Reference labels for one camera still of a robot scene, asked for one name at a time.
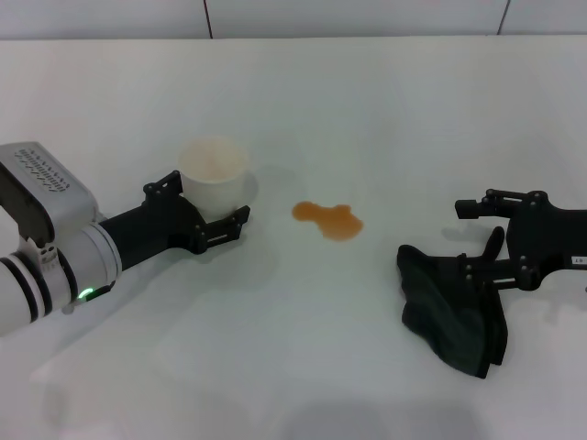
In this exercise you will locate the dark blue rag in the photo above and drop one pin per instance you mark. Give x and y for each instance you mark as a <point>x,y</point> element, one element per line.
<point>440,302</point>

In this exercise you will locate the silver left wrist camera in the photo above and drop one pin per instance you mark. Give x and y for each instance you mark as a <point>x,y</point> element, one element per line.
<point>41,192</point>

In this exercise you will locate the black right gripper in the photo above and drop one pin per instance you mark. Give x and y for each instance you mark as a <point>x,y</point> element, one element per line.
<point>550,238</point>

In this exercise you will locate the brown water stain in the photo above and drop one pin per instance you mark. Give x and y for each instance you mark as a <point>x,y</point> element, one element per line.
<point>332,222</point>

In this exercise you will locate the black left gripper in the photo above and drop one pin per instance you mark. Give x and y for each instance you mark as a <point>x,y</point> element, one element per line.
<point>147,229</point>

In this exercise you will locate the white paper cup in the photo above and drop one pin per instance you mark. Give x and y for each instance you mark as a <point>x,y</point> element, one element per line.
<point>213,176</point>

